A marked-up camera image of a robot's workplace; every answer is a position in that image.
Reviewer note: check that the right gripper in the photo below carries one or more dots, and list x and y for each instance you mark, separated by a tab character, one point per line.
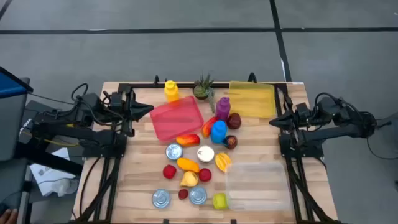
293	130

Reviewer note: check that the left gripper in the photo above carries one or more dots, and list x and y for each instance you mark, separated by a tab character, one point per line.
128	118

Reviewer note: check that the red plastic bin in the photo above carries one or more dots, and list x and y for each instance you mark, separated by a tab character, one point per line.
175	119

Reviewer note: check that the yellow squeeze bottle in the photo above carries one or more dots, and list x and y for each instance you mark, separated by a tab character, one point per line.
171	90

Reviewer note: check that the dark red toy pomegranate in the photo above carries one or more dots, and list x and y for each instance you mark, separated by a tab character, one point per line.
234	121
231	142

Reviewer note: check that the red-orange toy mango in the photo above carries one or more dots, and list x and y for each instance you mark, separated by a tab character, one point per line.
188	140
207	128

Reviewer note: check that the purple squeeze bottle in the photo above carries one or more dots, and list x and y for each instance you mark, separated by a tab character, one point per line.
223	109

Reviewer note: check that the blue squeeze bottle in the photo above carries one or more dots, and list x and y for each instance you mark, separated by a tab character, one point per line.
219	132

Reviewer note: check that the red toy apple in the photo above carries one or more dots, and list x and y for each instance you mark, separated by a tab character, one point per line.
205	174
169	171

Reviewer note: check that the clear plastic bin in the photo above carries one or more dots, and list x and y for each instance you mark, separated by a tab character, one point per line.
258	186

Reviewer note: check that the yellow-orange toy mango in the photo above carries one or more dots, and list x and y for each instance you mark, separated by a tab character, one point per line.
187	165

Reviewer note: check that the yellow toy starfruit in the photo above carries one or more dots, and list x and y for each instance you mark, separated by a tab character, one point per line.
223	161

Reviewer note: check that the yellow toy pear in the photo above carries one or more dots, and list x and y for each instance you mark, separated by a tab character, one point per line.
189	179

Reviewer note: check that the small red toy pomegranate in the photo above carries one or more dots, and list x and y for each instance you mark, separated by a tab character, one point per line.
183	194

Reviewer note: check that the green toy pear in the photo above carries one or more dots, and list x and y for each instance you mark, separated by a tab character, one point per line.
219	201

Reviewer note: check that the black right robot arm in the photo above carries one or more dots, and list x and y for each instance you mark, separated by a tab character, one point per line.
335	132

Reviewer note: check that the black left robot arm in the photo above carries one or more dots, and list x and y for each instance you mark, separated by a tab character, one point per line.
99	138

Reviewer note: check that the yellow plastic bin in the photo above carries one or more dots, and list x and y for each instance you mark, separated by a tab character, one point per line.
252	99

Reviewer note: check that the silver tin can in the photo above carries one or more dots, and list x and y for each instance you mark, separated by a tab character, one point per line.
161	198
173	151

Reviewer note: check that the small potted succulent plant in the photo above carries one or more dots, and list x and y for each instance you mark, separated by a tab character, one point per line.
201	91

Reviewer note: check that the tin can with pull tab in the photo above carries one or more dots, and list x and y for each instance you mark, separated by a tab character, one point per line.
205	153

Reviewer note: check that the tin can with pink label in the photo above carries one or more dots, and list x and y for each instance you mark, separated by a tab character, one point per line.
197	195

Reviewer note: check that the black box with white text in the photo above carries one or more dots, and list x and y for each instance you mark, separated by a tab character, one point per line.
37	110

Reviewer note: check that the grey stand leg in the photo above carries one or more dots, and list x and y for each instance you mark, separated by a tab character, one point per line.
388	121

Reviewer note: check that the black diagonal beam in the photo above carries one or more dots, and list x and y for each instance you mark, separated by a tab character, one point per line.
46	158

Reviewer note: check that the clear plastic cup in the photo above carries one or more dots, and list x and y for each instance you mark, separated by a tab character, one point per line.
66	186

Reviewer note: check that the white paper sheets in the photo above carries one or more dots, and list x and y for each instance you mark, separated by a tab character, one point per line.
43	174

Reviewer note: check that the grey cabinet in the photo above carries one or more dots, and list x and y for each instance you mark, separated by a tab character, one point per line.
12	124

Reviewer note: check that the computer monitor blue screen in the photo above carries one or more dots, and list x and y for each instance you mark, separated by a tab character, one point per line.
12	87

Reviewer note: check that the dark grey seat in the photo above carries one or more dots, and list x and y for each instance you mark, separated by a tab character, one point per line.
12	180

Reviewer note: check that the person's hand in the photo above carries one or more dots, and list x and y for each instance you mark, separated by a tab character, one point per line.
7	217

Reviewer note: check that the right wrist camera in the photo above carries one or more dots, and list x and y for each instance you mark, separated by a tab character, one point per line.
302	110

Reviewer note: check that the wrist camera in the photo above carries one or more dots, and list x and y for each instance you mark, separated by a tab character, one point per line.
115	99
302	110

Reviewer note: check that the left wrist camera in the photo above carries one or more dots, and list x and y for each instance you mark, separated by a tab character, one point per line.
115	99

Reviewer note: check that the black arched frame bracket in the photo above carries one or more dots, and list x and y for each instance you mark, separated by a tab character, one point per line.
156	80
252	77

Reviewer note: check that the grey metal post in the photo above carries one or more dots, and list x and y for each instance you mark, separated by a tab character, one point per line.
25	202

